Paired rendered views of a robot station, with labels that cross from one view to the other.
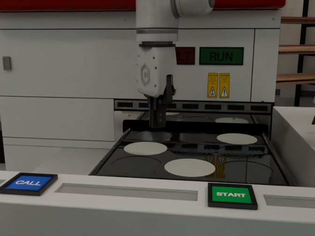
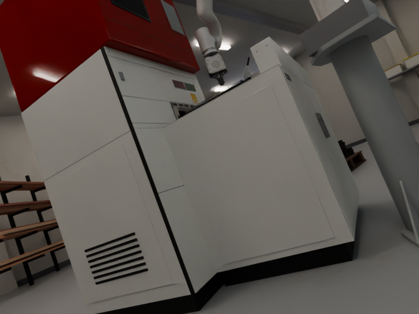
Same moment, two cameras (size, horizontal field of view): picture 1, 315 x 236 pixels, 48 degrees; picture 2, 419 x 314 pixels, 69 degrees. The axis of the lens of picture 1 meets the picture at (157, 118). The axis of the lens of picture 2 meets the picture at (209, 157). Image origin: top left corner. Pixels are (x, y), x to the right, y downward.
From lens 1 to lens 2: 1.80 m
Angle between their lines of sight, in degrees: 72
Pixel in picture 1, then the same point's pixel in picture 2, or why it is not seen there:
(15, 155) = (143, 135)
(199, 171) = not seen: hidden behind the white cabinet
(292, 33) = not seen: outside the picture
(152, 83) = (221, 65)
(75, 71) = (151, 86)
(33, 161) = (152, 138)
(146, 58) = (215, 58)
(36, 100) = (141, 99)
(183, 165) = not seen: hidden behind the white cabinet
